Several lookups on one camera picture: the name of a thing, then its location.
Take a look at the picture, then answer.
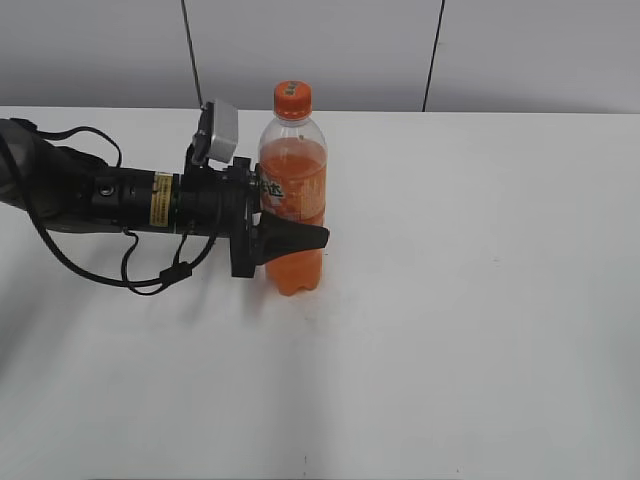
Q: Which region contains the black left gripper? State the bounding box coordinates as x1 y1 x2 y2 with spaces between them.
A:
174 146 330 278

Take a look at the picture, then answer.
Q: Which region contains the orange soda plastic bottle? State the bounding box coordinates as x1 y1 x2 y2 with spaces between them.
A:
258 115 328 296

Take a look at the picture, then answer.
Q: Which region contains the orange bottle cap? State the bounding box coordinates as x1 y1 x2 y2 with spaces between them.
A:
273 80 312 120

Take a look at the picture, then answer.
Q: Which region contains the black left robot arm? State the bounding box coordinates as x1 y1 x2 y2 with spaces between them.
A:
1 118 329 278

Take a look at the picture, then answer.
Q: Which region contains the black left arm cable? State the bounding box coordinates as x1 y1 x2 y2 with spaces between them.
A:
9 119 217 296

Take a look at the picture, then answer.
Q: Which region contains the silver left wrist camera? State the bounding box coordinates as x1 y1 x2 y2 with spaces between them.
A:
190 99 239 166

